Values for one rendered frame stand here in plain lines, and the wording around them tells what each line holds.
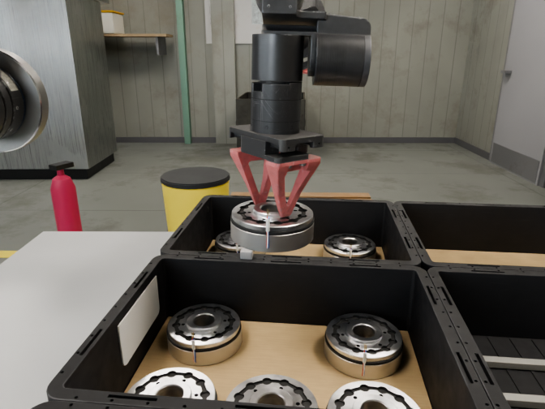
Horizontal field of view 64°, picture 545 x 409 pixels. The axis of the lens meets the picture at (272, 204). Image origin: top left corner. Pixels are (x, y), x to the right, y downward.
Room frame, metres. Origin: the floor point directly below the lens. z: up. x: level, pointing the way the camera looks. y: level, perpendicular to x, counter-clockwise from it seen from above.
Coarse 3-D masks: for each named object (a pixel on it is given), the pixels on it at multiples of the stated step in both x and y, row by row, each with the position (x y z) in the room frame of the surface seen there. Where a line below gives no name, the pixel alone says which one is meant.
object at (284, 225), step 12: (240, 204) 0.53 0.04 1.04; (252, 204) 0.53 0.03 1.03; (300, 204) 0.54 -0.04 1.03; (240, 216) 0.49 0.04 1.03; (252, 216) 0.49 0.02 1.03; (300, 216) 0.50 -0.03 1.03; (312, 216) 0.50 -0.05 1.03; (252, 228) 0.46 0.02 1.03; (264, 228) 0.46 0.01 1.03; (276, 228) 0.46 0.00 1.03; (288, 228) 0.46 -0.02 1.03
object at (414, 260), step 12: (204, 204) 0.84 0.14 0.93; (384, 204) 0.85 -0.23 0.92; (192, 216) 0.77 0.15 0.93; (396, 216) 0.77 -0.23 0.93; (180, 228) 0.71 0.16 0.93; (396, 228) 0.72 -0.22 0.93; (168, 240) 0.66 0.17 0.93; (408, 240) 0.66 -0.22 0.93; (168, 252) 0.61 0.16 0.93; (180, 252) 0.61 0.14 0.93; (192, 252) 0.61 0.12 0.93; (204, 252) 0.61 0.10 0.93; (216, 252) 0.61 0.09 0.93; (228, 252) 0.61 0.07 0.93; (408, 252) 0.61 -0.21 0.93; (384, 264) 0.57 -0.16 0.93; (396, 264) 0.57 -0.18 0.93; (408, 264) 0.57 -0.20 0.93; (420, 264) 0.58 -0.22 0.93
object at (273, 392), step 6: (258, 390) 0.39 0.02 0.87; (264, 390) 0.39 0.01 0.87; (270, 390) 0.39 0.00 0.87; (276, 390) 0.39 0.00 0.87; (282, 390) 0.39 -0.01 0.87; (252, 396) 0.38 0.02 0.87; (258, 396) 0.38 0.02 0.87; (264, 396) 0.38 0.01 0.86; (270, 396) 0.39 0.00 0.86; (276, 396) 0.39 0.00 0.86; (282, 396) 0.38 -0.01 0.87; (288, 396) 0.38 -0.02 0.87; (252, 402) 0.37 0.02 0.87; (258, 402) 0.38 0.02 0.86; (282, 402) 0.38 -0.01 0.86; (288, 402) 0.37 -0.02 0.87
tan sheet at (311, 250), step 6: (210, 246) 0.85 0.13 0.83; (306, 246) 0.85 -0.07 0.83; (312, 246) 0.85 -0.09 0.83; (318, 246) 0.85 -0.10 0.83; (270, 252) 0.82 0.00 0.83; (276, 252) 0.82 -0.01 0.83; (282, 252) 0.82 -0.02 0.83; (288, 252) 0.82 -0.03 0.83; (294, 252) 0.82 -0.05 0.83; (300, 252) 0.82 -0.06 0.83; (306, 252) 0.82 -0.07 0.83; (312, 252) 0.82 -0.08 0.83; (318, 252) 0.82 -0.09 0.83; (378, 252) 0.82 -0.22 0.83; (378, 258) 0.80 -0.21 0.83; (384, 258) 0.80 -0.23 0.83
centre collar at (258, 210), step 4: (256, 204) 0.52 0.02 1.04; (260, 204) 0.52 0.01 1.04; (264, 204) 0.52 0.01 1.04; (268, 204) 0.52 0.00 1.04; (272, 204) 0.52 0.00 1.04; (276, 204) 0.52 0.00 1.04; (256, 208) 0.51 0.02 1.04; (260, 208) 0.51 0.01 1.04; (264, 208) 0.52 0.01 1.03; (268, 208) 0.52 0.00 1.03; (272, 208) 0.52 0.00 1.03; (276, 208) 0.52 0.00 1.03; (256, 212) 0.49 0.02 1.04; (260, 212) 0.49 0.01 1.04; (264, 212) 0.49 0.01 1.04; (272, 212) 0.49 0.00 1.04; (276, 212) 0.49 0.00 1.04; (260, 216) 0.49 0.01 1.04; (264, 216) 0.49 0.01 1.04; (272, 216) 0.49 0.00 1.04; (276, 216) 0.49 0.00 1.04
